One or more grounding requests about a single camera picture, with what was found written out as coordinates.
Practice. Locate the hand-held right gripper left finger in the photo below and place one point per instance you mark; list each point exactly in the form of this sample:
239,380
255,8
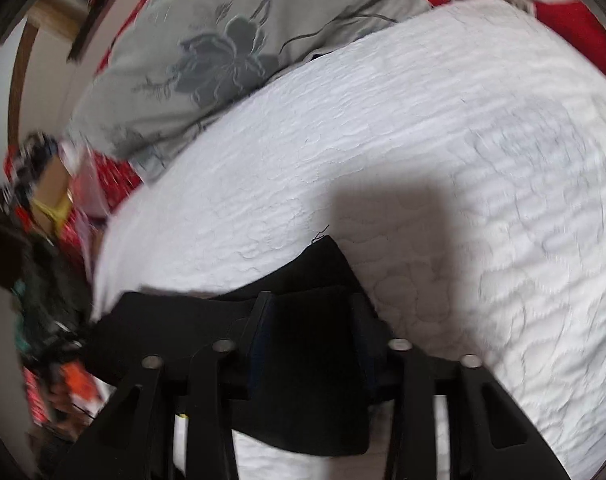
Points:
261,345

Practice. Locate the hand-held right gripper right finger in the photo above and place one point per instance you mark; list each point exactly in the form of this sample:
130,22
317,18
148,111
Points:
370,355

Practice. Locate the black pants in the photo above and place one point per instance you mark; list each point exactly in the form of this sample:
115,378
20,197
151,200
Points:
308,355

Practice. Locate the orange packet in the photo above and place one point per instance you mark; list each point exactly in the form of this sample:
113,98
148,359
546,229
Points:
75,385

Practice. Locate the red floral bedsheet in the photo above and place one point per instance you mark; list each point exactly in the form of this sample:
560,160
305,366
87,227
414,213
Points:
120,180

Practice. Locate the pile of dark clutter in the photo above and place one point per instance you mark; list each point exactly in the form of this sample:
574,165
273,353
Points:
48,285

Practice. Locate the white quilted mattress cover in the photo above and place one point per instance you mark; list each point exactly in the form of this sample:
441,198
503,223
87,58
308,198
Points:
433,135

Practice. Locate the cardboard box with yellow tape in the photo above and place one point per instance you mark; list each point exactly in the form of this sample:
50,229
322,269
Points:
50,185

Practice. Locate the dark wooden cabinet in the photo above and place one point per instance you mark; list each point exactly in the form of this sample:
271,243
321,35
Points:
8,250

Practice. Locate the dark wooden board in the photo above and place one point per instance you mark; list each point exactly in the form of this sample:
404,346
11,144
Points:
90,25

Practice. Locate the brown wooden door frame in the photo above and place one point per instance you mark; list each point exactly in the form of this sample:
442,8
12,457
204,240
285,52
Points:
19,75

